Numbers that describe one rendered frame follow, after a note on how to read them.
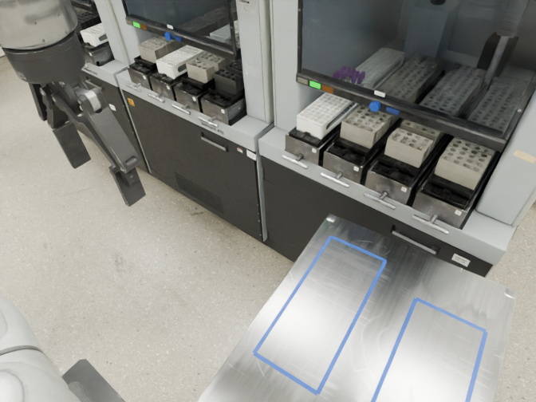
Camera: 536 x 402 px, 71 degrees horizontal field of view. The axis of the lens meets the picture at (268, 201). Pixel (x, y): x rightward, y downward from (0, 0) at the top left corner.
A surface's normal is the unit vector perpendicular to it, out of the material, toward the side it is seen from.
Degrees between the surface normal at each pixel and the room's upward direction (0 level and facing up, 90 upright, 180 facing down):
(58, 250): 0
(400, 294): 0
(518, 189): 90
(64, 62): 90
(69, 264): 0
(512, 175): 90
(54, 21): 90
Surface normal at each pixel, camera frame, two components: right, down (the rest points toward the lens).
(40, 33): 0.78, 0.42
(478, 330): -0.04, -0.69
